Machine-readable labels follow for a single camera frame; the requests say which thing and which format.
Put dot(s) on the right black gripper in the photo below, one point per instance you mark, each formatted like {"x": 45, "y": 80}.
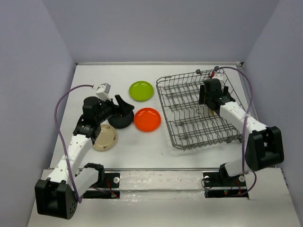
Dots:
{"x": 203, "y": 96}

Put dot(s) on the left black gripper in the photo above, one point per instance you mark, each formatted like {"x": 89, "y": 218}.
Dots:
{"x": 122, "y": 108}

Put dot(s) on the orange plate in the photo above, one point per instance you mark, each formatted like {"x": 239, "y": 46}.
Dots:
{"x": 147, "y": 119}

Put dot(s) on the lime green plate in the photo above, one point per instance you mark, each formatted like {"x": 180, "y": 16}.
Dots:
{"x": 141, "y": 91}

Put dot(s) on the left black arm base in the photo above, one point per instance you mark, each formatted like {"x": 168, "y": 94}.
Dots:
{"x": 108, "y": 189}

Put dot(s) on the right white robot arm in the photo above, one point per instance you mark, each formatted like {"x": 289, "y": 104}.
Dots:
{"x": 262, "y": 145}

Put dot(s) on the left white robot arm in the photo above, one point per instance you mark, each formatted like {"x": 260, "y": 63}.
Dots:
{"x": 60, "y": 193}

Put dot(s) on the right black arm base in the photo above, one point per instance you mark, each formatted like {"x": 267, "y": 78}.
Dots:
{"x": 216, "y": 187}

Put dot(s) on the black plate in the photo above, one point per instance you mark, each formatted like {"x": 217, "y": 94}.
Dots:
{"x": 121, "y": 123}

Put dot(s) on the cream plate with floral marks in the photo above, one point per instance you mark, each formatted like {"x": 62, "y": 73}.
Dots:
{"x": 106, "y": 139}

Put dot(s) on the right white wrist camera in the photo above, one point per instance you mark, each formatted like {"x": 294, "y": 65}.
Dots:
{"x": 217, "y": 75}

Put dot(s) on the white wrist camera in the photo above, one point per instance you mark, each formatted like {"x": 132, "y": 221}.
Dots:
{"x": 217, "y": 75}
{"x": 102, "y": 91}

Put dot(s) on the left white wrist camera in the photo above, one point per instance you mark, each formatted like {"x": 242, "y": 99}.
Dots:
{"x": 102, "y": 91}

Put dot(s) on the grey wire dish rack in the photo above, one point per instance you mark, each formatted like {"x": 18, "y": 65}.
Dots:
{"x": 190, "y": 124}

